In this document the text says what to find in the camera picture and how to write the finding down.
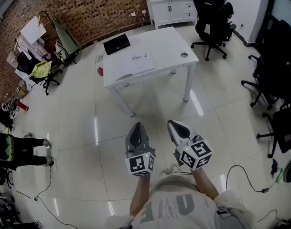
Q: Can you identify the red cylinder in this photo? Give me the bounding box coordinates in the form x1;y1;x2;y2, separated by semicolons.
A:
16;100;30;112

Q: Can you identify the person's left forearm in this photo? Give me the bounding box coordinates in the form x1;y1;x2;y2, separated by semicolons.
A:
129;175;151;217

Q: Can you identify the black office chair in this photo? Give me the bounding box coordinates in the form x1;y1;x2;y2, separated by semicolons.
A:
240;20;291;111
256;104;291;158
17;51;64;96
191;0;237;62

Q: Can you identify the person's beige printed shirt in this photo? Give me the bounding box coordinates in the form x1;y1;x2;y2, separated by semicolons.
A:
104;174;258;229

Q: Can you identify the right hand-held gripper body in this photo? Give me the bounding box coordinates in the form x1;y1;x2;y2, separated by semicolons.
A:
173;135;213;171

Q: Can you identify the black strap buckle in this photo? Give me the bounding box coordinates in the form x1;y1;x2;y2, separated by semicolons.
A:
216;206;232;216

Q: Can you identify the white board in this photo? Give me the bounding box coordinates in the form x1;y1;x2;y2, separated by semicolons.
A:
20;15;47;45

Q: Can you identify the dark equipment pile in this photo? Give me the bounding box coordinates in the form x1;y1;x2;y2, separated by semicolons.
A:
0;170;19;229

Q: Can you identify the cardboard box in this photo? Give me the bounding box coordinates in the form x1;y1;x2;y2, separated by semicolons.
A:
16;83;29;99

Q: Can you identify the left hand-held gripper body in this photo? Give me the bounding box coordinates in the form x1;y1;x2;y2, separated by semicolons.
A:
125;146;156;177

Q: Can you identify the pile of pale boards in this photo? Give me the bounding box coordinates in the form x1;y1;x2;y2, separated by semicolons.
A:
15;36;49;64

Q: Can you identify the black floor cable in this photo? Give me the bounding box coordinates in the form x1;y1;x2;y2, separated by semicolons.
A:
225;165;277;193
34;162;79;229

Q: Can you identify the yellow-green jacket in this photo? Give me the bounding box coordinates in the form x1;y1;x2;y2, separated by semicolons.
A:
28;61;52;79

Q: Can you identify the black curved stand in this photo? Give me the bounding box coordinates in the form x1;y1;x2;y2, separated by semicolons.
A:
36;10;53;26

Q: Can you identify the person's right shoe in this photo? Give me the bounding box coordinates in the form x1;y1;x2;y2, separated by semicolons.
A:
169;165;182;176

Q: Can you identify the white paper booklet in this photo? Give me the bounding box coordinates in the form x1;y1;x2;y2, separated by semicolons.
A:
114;49;157;82

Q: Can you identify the olive green chair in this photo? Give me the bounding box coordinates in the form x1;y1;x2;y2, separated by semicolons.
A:
51;15;83;65

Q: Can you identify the person's right forearm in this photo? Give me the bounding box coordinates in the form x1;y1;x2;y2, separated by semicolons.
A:
192;167;219;202

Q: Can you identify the black box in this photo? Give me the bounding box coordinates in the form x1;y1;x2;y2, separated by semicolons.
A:
103;33;131;56

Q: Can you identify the white cabinet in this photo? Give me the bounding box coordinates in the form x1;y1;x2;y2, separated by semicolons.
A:
143;0;200;30

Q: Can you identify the blue cloth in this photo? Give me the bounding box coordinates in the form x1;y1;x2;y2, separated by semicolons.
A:
270;158;279;176

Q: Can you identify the white table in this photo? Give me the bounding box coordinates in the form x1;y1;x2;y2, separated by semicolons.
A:
102;26;200;118

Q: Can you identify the beige backpack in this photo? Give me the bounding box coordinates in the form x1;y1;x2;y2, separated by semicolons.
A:
54;40;71;62

